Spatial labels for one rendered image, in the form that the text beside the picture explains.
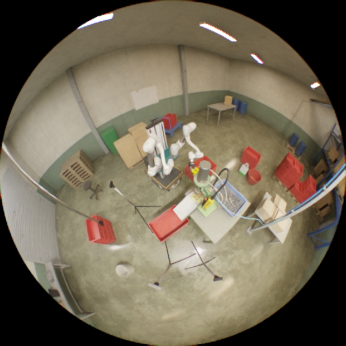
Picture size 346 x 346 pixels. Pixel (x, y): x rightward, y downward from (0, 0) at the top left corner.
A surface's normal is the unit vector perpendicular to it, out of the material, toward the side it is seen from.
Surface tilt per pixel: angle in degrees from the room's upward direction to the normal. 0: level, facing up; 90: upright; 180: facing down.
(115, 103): 90
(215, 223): 0
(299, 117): 90
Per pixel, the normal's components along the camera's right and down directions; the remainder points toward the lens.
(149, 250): -0.10, -0.59
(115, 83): 0.58, 0.62
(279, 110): -0.81, 0.51
